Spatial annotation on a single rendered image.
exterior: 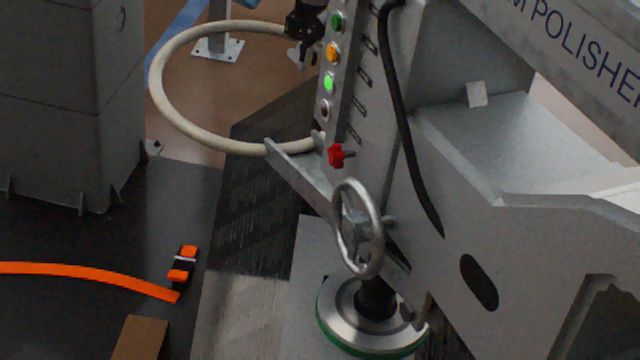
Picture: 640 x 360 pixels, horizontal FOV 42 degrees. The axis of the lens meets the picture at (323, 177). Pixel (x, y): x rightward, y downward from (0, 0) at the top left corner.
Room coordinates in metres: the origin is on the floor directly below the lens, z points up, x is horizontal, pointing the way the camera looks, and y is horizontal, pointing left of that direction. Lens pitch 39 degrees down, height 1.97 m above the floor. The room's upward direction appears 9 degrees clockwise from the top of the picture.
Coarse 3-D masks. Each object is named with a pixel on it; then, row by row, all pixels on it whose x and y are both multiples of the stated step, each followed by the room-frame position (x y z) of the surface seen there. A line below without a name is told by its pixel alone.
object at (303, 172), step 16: (272, 144) 1.37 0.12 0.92; (320, 144) 1.41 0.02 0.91; (272, 160) 1.35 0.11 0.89; (288, 160) 1.29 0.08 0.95; (304, 160) 1.38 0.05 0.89; (320, 160) 1.38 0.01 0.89; (288, 176) 1.28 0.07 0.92; (304, 176) 1.22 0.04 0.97; (320, 176) 1.31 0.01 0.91; (304, 192) 1.21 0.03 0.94; (320, 192) 1.16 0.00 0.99; (320, 208) 1.15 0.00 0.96; (368, 256) 0.98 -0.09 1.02; (384, 272) 0.95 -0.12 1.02; (400, 272) 0.91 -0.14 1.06; (400, 288) 0.91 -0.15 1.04; (400, 304) 0.84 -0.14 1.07; (432, 304) 0.84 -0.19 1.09; (432, 320) 0.83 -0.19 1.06
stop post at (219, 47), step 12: (216, 0) 3.17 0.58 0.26; (228, 0) 3.20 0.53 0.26; (216, 12) 3.17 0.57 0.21; (228, 12) 3.21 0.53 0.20; (204, 36) 3.29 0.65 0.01; (216, 36) 3.17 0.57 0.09; (228, 36) 3.23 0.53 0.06; (204, 48) 3.18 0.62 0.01; (216, 48) 3.17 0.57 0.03; (228, 48) 3.22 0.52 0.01; (240, 48) 3.24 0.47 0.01; (216, 60) 3.11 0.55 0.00; (228, 60) 3.12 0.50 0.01
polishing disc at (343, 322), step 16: (336, 272) 1.12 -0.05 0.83; (336, 288) 1.08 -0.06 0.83; (352, 288) 1.08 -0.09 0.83; (320, 304) 1.03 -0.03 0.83; (336, 304) 1.04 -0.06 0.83; (352, 304) 1.04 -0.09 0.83; (336, 320) 1.00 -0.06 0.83; (352, 320) 1.00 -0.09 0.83; (368, 320) 1.01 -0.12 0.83; (400, 320) 1.02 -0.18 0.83; (336, 336) 0.97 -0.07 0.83; (352, 336) 0.97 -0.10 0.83; (368, 336) 0.97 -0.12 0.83; (384, 336) 0.98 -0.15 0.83; (400, 336) 0.98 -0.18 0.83; (416, 336) 0.99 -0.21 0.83; (384, 352) 0.95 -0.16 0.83
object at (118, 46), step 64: (0, 0) 2.05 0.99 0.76; (64, 0) 2.03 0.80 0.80; (128, 0) 2.29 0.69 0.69; (0, 64) 2.05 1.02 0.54; (64, 64) 2.03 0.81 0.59; (128, 64) 2.27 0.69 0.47; (0, 128) 2.06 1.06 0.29; (64, 128) 2.03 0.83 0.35; (128, 128) 2.25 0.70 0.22; (64, 192) 2.04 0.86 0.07
